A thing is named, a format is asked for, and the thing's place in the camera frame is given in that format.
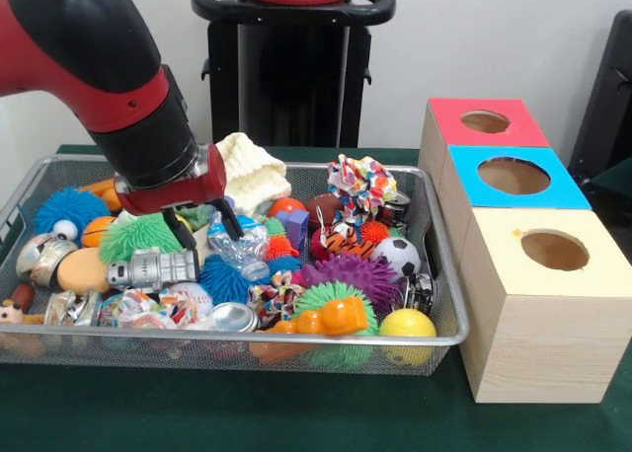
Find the dark green tablecloth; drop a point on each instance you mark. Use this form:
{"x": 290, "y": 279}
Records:
{"x": 247, "y": 412}
{"x": 614, "y": 180}

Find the cream knitted cloth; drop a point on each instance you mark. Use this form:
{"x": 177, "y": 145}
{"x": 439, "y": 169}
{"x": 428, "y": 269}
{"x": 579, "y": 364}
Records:
{"x": 252, "y": 175}

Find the yellow ball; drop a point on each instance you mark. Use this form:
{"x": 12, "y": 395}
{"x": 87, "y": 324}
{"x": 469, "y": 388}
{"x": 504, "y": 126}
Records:
{"x": 407, "y": 323}

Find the green spiky ball with eyes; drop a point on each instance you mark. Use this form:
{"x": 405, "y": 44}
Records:
{"x": 138, "y": 237}

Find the clear plastic bottle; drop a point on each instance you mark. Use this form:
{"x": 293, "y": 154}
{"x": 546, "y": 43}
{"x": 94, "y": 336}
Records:
{"x": 237, "y": 254}

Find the purple spiky ball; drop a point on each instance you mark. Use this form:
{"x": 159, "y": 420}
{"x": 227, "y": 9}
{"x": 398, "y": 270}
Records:
{"x": 355, "y": 274}

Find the small soccer ball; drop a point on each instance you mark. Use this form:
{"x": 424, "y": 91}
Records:
{"x": 395, "y": 257}

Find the black flat panel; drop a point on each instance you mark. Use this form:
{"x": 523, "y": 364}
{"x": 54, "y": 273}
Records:
{"x": 607, "y": 101}

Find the blue spiky ball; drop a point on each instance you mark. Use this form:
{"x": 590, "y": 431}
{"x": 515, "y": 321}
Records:
{"x": 222, "y": 279}

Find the orange toy block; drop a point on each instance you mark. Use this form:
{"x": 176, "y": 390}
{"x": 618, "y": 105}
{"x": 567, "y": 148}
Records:
{"x": 340, "y": 316}

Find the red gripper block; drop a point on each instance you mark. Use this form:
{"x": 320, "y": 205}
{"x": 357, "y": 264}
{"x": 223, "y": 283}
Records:
{"x": 173, "y": 195}

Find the colourful patterned cloth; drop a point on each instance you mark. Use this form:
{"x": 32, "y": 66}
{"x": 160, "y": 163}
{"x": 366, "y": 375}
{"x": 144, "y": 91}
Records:
{"x": 363, "y": 183}

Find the clear mesh bin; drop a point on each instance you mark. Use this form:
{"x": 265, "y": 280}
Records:
{"x": 447, "y": 294}

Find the wooden box with three holes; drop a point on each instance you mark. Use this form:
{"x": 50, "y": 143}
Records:
{"x": 543, "y": 348}

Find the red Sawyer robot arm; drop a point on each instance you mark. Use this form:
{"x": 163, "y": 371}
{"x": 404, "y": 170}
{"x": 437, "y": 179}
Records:
{"x": 99, "y": 52}

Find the silver toy robot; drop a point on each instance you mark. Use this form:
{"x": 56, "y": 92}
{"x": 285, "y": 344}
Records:
{"x": 153, "y": 269}

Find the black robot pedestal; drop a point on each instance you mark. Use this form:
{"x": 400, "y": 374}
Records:
{"x": 296, "y": 77}

